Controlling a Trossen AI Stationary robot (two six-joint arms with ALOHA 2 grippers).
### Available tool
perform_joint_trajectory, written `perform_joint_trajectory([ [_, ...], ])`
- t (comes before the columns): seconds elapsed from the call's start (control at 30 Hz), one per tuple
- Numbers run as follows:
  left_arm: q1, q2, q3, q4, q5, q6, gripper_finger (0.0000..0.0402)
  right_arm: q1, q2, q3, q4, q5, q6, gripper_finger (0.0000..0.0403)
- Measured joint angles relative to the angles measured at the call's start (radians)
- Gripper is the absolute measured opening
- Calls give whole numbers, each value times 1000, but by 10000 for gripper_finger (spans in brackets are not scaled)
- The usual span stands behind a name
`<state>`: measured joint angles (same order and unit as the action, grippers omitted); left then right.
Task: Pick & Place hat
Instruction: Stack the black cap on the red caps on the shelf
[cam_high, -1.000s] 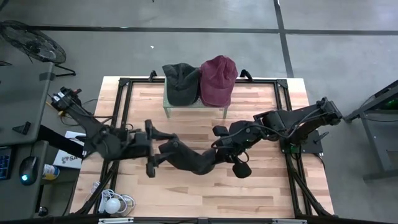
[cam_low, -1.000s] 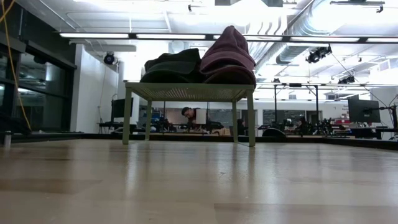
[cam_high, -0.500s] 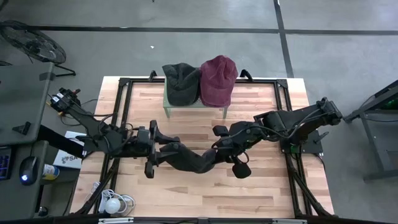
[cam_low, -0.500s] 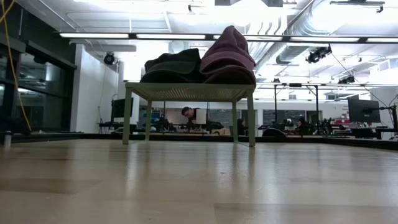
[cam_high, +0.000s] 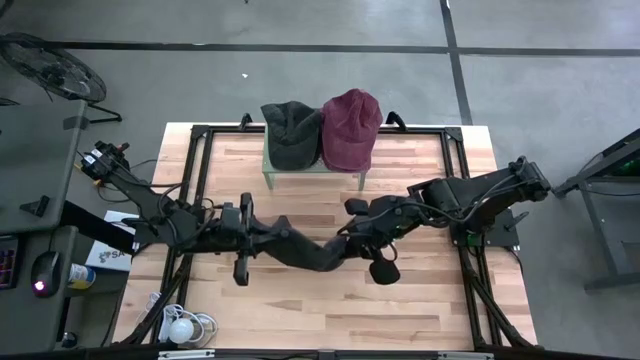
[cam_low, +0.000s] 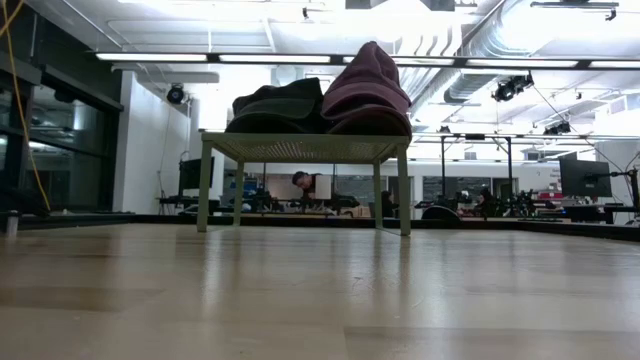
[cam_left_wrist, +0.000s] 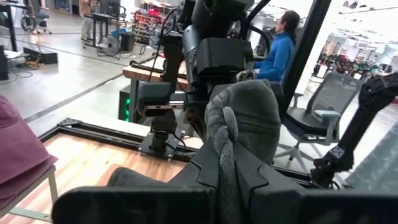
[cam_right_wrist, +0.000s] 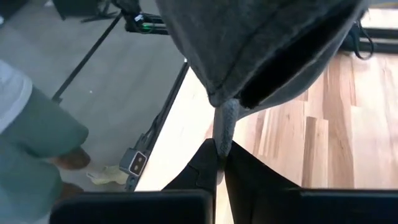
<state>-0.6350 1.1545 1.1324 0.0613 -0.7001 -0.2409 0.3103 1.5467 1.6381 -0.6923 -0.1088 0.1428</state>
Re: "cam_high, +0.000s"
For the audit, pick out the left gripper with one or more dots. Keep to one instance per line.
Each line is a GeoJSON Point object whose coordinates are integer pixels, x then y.
{"type": "Point", "coordinates": [246, 210]}

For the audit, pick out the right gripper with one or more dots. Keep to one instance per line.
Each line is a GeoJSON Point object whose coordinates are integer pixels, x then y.
{"type": "Point", "coordinates": [384, 272]}

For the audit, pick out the dark grey baseball cap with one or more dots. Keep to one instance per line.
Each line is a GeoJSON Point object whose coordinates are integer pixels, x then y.
{"type": "Point", "coordinates": [310, 252]}
{"type": "Point", "coordinates": [290, 132]}

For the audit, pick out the maroon baseball cap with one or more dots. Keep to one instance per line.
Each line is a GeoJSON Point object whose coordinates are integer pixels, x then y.
{"type": "Point", "coordinates": [350, 130]}

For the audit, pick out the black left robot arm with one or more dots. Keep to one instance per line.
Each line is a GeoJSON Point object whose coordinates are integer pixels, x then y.
{"type": "Point", "coordinates": [145, 200]}

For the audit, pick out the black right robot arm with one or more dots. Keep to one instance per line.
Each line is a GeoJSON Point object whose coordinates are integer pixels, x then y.
{"type": "Point", "coordinates": [465, 192]}

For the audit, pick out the pale green mesh stand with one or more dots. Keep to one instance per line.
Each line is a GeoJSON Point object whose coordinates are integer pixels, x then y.
{"type": "Point", "coordinates": [268, 180]}

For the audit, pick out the white round bulb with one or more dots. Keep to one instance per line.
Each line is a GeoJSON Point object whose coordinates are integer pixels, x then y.
{"type": "Point", "coordinates": [181, 331]}

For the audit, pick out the white printed cardboard box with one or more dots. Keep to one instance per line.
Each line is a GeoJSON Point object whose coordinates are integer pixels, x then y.
{"type": "Point", "coordinates": [107, 257]}

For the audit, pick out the black diagonal beam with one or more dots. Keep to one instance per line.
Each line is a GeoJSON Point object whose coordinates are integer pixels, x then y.
{"type": "Point", "coordinates": [95, 225]}

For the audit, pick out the white yellow can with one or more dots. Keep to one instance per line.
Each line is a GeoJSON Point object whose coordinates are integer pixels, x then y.
{"type": "Point", "coordinates": [82, 276]}

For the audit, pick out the black tape piece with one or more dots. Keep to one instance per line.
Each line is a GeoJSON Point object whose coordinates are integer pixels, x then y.
{"type": "Point", "coordinates": [75, 122]}

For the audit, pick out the black round cap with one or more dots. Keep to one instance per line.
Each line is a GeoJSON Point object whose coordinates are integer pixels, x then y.
{"type": "Point", "coordinates": [69, 340]}

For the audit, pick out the black computer mouse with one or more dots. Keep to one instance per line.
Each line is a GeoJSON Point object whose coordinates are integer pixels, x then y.
{"type": "Point", "coordinates": [46, 272]}

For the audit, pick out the black wedge block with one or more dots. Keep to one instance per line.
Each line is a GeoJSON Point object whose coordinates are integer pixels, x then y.
{"type": "Point", "coordinates": [36, 206]}

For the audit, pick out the grey desk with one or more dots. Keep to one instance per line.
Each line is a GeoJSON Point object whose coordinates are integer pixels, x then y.
{"type": "Point", "coordinates": [20, 320]}
{"type": "Point", "coordinates": [30, 160]}

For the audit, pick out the grey metal stand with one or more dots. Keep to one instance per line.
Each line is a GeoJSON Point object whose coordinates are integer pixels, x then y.
{"type": "Point", "coordinates": [612, 281]}

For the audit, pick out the black keyboard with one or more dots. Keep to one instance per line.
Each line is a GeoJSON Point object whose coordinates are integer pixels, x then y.
{"type": "Point", "coordinates": [7, 262]}

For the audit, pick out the black floor fan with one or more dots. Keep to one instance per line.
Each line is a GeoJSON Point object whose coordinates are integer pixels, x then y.
{"type": "Point", "coordinates": [60, 75]}

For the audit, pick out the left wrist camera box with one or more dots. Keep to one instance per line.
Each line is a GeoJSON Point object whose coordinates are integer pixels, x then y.
{"type": "Point", "coordinates": [230, 217]}

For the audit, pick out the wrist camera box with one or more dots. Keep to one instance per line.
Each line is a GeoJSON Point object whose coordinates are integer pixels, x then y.
{"type": "Point", "coordinates": [385, 210]}
{"type": "Point", "coordinates": [230, 217]}

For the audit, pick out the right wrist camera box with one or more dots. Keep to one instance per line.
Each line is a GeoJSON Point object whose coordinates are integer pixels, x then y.
{"type": "Point", "coordinates": [385, 210]}

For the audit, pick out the black aluminium table frame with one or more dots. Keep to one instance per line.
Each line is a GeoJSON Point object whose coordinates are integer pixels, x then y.
{"type": "Point", "coordinates": [454, 135]}

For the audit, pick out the silver metal bracket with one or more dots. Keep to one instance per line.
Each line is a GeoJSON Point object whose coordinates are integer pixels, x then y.
{"type": "Point", "coordinates": [465, 356]}
{"type": "Point", "coordinates": [185, 354]}

